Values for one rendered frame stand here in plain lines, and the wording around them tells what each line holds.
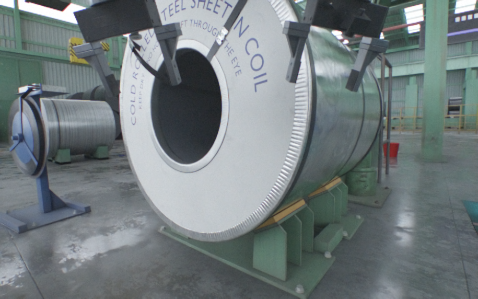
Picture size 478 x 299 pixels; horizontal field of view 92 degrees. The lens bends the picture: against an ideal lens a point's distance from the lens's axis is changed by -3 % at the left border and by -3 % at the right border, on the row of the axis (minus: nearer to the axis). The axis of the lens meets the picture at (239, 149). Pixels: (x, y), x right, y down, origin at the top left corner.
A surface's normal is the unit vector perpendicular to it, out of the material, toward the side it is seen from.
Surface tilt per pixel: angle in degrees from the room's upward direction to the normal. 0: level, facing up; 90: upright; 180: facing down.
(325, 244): 90
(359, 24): 136
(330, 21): 114
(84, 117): 71
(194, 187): 90
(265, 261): 90
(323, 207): 90
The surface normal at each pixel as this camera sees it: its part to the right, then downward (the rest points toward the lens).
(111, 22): -0.07, 0.49
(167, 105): 0.77, 0.18
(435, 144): -0.63, 0.09
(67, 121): 0.76, -0.14
